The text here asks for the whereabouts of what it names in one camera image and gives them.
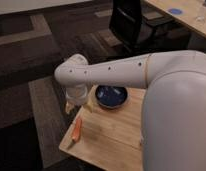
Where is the dark blue ceramic bowl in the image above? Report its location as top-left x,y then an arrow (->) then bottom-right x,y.
95,85 -> 128,109

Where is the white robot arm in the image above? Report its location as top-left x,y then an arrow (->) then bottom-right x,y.
54,50 -> 206,171

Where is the orange carrot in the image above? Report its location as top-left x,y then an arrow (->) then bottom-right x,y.
68,116 -> 82,149

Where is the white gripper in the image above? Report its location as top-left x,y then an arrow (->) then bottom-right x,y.
65,84 -> 94,114

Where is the clear glass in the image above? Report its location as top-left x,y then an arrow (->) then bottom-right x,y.
196,7 -> 206,22

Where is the blue round coaster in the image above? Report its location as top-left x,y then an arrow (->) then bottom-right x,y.
168,8 -> 183,15

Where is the black office chair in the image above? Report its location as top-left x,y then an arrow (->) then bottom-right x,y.
105,0 -> 176,54

